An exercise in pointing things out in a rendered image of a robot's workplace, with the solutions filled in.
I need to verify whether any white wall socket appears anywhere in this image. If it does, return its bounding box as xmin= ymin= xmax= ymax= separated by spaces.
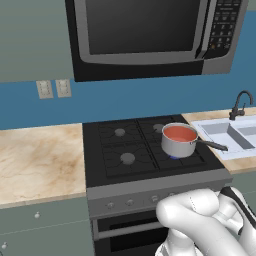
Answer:
xmin=35 ymin=79 xmax=54 ymax=100
xmin=54 ymin=78 xmax=73 ymax=99

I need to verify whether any steel saucepan with black handle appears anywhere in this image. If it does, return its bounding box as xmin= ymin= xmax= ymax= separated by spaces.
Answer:
xmin=161 ymin=122 xmax=230 ymax=160

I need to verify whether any black and grey stove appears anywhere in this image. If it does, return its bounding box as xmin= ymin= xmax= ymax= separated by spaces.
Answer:
xmin=82 ymin=114 xmax=234 ymax=256

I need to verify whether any black oven door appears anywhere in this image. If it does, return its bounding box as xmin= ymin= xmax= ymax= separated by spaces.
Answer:
xmin=91 ymin=209 xmax=172 ymax=256

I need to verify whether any black tap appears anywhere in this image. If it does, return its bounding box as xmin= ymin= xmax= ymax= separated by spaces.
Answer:
xmin=228 ymin=90 xmax=254 ymax=121

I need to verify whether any black and silver microwave oven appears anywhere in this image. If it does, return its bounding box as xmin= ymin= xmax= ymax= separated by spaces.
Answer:
xmin=64 ymin=0 xmax=250 ymax=83

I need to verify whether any microwave oven door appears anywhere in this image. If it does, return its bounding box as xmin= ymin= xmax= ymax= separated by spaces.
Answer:
xmin=73 ymin=0 xmax=212 ymax=66

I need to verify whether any grey-green drawer front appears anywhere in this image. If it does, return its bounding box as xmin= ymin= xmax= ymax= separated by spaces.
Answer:
xmin=0 ymin=197 xmax=92 ymax=236

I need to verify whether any grey-green cupboard under sink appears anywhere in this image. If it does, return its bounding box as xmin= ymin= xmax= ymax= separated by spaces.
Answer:
xmin=229 ymin=170 xmax=256 ymax=203

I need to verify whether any white double sink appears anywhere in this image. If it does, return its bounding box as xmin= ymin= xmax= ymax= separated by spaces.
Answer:
xmin=190 ymin=114 xmax=256 ymax=161

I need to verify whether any grey oven door handle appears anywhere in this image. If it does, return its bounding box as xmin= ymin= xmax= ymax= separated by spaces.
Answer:
xmin=92 ymin=219 xmax=168 ymax=241

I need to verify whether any silver microwave door handle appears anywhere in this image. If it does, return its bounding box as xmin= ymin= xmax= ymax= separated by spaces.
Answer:
xmin=195 ymin=0 xmax=218 ymax=60

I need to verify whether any red marinara sauce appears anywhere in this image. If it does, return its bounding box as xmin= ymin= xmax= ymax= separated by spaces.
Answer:
xmin=164 ymin=125 xmax=197 ymax=143

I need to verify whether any grey-green wall cupboard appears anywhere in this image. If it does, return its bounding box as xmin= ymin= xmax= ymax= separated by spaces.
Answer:
xmin=0 ymin=0 xmax=75 ymax=84

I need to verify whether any grey-green cupboard door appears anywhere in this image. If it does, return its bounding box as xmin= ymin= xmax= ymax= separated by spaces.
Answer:
xmin=0 ymin=219 xmax=96 ymax=256

